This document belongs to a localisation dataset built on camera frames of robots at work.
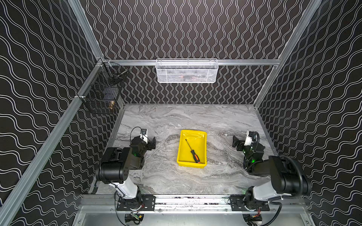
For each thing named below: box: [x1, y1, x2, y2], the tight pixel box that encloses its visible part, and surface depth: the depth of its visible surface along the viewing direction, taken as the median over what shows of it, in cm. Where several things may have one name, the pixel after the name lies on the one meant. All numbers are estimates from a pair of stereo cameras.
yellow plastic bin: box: [176, 129, 208, 169], surface depth 95 cm
